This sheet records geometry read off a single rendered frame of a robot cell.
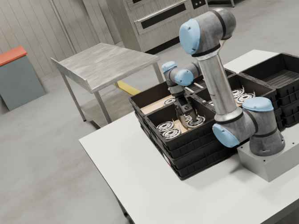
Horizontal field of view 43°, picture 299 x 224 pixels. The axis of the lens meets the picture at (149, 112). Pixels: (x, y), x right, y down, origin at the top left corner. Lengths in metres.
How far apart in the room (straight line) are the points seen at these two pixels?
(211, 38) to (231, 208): 0.69
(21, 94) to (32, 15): 2.23
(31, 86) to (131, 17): 2.25
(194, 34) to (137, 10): 5.43
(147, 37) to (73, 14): 2.69
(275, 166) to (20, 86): 6.16
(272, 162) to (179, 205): 0.44
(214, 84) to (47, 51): 7.72
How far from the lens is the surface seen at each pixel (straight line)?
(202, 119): 1.99
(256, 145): 1.68
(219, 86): 1.48
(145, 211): 1.78
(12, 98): 7.42
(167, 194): 1.82
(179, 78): 1.75
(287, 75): 2.30
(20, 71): 7.34
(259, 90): 2.06
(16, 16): 8.94
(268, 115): 1.61
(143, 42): 6.87
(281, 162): 1.70
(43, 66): 9.07
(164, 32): 7.01
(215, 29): 1.44
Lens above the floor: 1.73
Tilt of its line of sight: 22 degrees down
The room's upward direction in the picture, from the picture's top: 22 degrees counter-clockwise
